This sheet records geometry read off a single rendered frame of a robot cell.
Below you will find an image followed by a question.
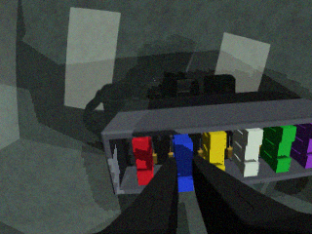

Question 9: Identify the yellow fuse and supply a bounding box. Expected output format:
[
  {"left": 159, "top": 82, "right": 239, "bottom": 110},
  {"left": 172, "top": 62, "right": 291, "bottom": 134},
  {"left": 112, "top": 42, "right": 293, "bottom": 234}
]
[{"left": 202, "top": 132, "right": 226, "bottom": 171}]

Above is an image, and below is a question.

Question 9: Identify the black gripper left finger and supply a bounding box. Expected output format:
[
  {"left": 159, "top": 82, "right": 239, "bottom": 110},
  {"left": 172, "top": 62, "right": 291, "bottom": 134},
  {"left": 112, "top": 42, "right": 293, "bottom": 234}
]
[{"left": 93, "top": 157, "right": 178, "bottom": 234}]

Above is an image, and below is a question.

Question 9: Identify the grey fuse block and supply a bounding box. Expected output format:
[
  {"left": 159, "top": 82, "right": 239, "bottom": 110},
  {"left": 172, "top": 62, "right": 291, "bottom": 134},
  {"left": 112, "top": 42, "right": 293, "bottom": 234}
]
[{"left": 101, "top": 98, "right": 312, "bottom": 195}]

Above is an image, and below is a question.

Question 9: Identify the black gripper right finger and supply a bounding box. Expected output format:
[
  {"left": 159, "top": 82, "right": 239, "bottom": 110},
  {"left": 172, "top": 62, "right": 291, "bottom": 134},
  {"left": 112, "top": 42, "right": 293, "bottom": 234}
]
[{"left": 191, "top": 156, "right": 312, "bottom": 234}]

